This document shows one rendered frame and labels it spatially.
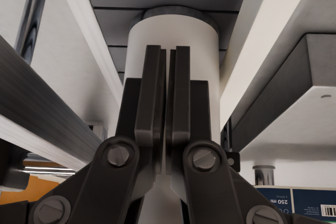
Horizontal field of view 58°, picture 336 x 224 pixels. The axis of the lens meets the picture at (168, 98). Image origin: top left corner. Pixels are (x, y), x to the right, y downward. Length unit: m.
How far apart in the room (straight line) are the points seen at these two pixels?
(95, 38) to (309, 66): 0.17
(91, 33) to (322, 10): 0.17
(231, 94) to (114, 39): 0.08
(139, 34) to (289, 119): 0.22
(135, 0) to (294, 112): 0.21
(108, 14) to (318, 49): 0.18
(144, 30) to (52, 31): 0.15
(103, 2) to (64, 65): 0.20
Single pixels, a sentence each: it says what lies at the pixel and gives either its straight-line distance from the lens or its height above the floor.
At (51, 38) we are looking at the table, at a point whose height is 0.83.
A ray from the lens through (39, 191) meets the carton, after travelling 2.56.
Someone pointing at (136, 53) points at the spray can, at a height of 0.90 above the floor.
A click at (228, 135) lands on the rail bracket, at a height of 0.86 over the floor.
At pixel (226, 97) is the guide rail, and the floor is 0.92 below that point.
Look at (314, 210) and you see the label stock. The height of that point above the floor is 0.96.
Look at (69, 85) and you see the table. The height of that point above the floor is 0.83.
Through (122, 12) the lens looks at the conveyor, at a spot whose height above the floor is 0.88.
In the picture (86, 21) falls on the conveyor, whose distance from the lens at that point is 0.18.
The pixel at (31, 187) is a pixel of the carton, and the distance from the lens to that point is 2.34.
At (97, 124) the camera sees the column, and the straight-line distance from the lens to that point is 0.55.
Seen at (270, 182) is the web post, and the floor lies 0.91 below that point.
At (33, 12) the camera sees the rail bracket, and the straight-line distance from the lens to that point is 0.22.
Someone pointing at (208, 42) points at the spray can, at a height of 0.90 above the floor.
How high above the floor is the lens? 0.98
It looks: 21 degrees down
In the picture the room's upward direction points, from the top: 177 degrees counter-clockwise
